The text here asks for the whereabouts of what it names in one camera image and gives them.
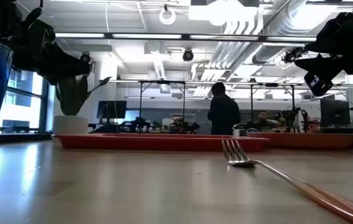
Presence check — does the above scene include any orange round plate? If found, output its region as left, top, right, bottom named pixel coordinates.
left=247, top=132, right=353, bottom=149

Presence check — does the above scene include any white plant pot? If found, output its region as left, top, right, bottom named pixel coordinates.
left=52, top=115, right=89, bottom=135

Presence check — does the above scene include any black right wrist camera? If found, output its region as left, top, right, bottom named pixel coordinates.
left=303, top=71, right=334, bottom=98

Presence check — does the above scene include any metal fork orange handle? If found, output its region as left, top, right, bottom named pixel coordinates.
left=221, top=138, right=353, bottom=224

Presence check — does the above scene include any black computer monitor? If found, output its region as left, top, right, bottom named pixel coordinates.
left=320, top=98, right=351, bottom=127
left=96, top=100, right=128, bottom=119

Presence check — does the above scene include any person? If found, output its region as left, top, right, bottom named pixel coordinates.
left=207, top=82, right=242, bottom=136
left=250, top=110, right=281, bottom=133

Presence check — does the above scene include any white hanging ring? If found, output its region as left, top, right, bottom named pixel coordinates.
left=159, top=4, right=177, bottom=26

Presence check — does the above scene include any black gantry frame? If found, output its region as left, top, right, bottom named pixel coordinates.
left=138, top=80, right=187, bottom=128
left=250, top=82, right=296, bottom=125

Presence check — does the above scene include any green leafy plant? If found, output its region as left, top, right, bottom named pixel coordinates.
left=56, top=60, right=112, bottom=116

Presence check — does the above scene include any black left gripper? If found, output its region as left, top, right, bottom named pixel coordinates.
left=11, top=21, right=92, bottom=86

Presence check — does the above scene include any silver ventilation duct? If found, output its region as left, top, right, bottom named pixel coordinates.
left=252, top=0, right=329, bottom=65

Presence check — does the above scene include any large glass window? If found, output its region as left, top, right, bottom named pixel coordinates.
left=0, top=68, right=50, bottom=135

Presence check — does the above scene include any long ceiling light bar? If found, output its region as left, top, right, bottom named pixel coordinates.
left=54, top=32, right=318, bottom=44

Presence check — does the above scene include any red plastic tray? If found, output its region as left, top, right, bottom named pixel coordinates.
left=53, top=133, right=270, bottom=152

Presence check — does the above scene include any black hanging camera rig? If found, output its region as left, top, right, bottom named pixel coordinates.
left=283, top=46, right=306, bottom=64

